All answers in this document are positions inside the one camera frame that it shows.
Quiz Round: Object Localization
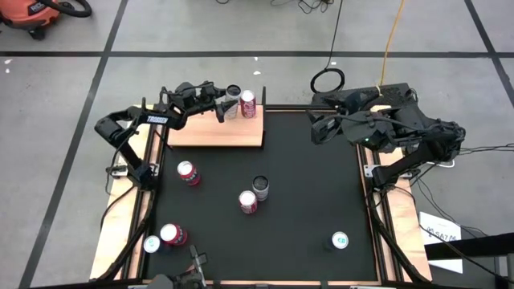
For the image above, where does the black flat bar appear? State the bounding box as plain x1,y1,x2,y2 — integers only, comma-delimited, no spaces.
424,232,514,261

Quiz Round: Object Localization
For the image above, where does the white paper sign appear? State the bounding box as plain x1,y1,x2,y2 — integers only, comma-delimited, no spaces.
418,211,463,275

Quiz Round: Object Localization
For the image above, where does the black table mat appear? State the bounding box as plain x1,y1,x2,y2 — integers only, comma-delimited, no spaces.
145,110,378,282

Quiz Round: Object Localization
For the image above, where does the wooden shelf with black frame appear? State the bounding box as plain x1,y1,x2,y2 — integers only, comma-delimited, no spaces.
159,85,267,149

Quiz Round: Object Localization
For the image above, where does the tall silver Celsius can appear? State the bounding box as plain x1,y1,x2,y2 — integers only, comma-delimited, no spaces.
251,174,271,202
223,83,243,121

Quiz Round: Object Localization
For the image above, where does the dark red soda can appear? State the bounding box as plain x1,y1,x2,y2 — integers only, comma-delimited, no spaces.
159,222,189,247

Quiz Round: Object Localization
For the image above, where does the orange shop vacuum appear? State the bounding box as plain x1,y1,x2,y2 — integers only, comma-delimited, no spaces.
0,0,94,41

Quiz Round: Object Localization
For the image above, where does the black aluminium table frame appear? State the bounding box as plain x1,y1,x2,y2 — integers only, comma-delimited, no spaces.
96,103,433,284

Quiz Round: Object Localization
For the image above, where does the grey black leader arm handle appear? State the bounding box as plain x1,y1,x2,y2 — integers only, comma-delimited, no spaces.
148,243,209,289

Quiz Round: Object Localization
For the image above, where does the red blue Fanta can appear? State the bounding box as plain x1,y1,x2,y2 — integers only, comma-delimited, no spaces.
177,160,202,187

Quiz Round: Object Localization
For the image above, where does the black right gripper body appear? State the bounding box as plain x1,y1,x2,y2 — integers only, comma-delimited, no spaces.
328,92,374,140

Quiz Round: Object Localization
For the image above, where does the blue silver energy drink can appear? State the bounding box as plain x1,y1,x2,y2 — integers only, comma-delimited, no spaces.
324,230,350,253
143,234,164,254

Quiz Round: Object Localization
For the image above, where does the black coiled cable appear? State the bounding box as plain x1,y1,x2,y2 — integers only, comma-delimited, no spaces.
310,0,346,96

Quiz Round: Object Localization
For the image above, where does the yellow cable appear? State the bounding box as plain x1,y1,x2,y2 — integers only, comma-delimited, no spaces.
375,0,406,96

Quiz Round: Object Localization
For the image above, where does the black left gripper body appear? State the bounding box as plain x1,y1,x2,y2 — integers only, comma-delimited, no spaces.
189,82,221,113

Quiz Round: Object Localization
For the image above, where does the white cable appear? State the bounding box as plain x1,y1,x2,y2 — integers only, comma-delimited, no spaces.
425,159,457,169

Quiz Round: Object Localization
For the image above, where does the red Coca-Cola can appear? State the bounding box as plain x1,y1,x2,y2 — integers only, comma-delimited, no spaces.
239,89,258,120
238,189,259,215

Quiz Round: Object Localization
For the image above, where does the thick black cable bundle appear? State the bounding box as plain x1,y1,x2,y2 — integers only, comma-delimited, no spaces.
367,188,422,284
96,188,157,282

